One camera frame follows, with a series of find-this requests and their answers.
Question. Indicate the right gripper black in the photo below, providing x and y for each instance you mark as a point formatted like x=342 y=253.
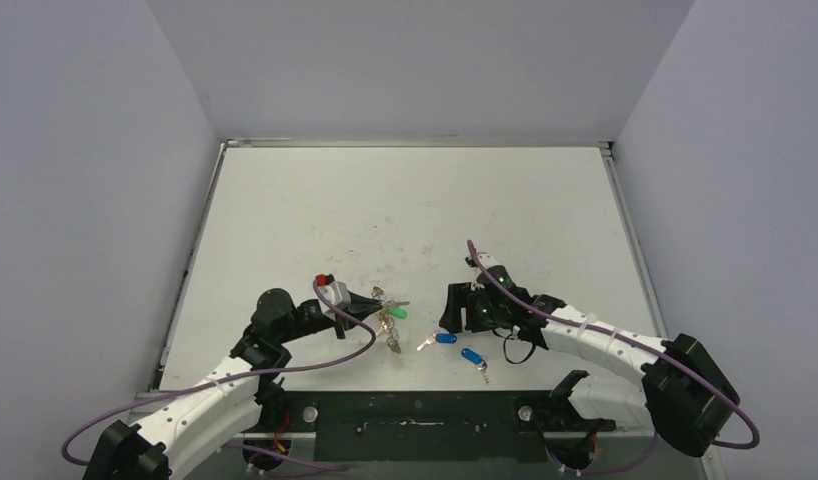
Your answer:
x=462 y=303

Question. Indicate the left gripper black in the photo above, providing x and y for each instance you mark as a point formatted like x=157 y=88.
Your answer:
x=361 y=307

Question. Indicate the key with blue tag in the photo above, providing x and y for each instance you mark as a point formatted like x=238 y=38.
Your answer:
x=478 y=361
x=437 y=338

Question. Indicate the metal disc with key rings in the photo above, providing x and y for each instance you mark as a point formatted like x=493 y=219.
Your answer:
x=388 y=330

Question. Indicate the key with green tag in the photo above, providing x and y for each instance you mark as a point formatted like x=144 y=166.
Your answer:
x=395 y=309

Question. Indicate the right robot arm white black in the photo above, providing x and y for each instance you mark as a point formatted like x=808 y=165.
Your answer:
x=671 y=386

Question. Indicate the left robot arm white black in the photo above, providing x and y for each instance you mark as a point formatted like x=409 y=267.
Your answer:
x=195 y=422

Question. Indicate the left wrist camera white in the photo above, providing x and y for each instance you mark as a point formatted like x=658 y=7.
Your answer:
x=333 y=291

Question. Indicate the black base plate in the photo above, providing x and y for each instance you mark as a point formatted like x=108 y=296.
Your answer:
x=427 y=426

